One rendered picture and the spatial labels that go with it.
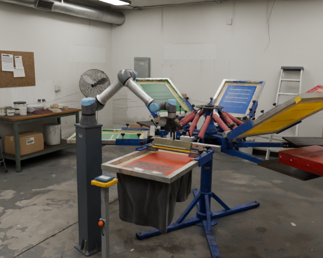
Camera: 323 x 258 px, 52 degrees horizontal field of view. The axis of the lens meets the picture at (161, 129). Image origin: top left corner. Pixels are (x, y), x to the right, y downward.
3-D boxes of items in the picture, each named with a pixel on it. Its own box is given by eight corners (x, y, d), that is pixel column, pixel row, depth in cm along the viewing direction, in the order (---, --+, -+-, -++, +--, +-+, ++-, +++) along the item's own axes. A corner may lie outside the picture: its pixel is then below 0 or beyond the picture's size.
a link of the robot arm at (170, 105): (168, 99, 282) (178, 99, 280) (168, 111, 284) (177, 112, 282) (165, 99, 275) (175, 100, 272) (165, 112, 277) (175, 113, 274)
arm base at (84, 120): (76, 124, 294) (76, 112, 292) (91, 122, 304) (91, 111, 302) (85, 126, 283) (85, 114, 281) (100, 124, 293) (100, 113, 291)
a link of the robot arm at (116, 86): (83, 104, 299) (125, 65, 278) (92, 102, 312) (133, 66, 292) (91, 114, 298) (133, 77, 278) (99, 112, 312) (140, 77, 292)
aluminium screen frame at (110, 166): (169, 183, 219) (169, 178, 218) (100, 169, 247) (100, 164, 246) (212, 156, 287) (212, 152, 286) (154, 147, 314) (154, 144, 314)
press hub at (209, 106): (214, 232, 349) (221, 105, 324) (181, 223, 368) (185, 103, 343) (226, 217, 383) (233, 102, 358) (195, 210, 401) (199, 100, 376)
